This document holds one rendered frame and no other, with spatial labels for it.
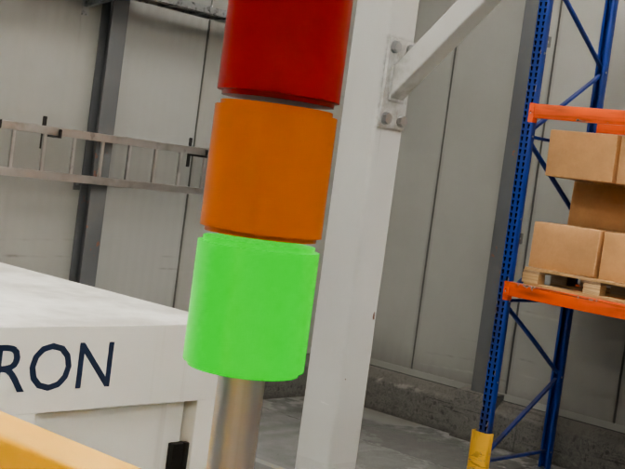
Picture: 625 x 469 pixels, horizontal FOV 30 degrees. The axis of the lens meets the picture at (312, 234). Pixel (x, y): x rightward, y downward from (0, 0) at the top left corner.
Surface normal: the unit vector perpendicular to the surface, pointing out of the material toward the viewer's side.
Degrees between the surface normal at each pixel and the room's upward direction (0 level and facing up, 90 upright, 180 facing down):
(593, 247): 90
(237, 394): 90
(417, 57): 90
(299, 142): 90
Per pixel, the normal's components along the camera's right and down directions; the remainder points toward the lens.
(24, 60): 0.73, 0.13
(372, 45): -0.65, -0.05
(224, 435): -0.44, -0.01
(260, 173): -0.07, 0.04
